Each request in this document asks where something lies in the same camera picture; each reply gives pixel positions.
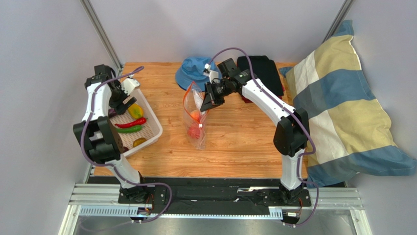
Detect pink peach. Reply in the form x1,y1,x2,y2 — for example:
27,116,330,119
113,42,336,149
190,110,202,122

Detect clear orange-zip bag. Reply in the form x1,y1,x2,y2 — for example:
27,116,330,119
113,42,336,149
183,81,208,150

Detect red tomato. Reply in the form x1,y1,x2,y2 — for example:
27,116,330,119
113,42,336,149
187,125,201,140

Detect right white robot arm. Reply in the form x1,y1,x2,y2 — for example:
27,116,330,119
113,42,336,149
200,59,309,201

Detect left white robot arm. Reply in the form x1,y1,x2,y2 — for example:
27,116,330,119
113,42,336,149
73,65,145,196

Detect purple eggplant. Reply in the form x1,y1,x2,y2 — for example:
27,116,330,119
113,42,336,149
108,109,117,118

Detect yellow green mango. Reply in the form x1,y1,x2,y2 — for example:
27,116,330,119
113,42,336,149
128,103,143,119

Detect red chili pepper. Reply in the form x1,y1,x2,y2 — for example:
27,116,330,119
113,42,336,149
115,117,147,129

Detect white plastic basket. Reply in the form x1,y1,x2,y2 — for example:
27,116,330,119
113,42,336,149
110,89,162,157

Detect green chili pepper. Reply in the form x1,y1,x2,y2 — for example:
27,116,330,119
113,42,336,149
116,125,142,134

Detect blue bucket hat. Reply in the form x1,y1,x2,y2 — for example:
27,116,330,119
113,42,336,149
175,56,211,91

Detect yellow brown passion fruit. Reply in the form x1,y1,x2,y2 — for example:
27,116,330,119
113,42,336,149
132,138,147,147

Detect black folded cloth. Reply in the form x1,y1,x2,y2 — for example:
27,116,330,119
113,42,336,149
249,55,284,99

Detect blue yellow checked pillow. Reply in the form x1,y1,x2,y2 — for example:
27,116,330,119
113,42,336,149
279,20,417,187

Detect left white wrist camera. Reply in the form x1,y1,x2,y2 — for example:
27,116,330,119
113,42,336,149
121,75,141,95

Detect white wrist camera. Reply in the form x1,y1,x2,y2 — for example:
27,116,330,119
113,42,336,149
203,64,219,83
121,75,141,95

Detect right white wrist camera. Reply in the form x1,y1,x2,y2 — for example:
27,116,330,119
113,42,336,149
203,64,219,83

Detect left aluminium corner post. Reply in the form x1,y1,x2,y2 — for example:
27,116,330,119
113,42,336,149
80,0,124,75

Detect aluminium corner post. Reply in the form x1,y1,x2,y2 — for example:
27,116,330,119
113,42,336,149
80,0,124,75
323,0,355,43

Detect aluminium frame rail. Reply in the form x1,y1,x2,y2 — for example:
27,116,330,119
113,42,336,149
59,184,372,235

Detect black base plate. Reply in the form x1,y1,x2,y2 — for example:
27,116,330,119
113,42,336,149
88,176,312,217

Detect right aluminium corner post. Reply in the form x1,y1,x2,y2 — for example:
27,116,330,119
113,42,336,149
323,0,355,43

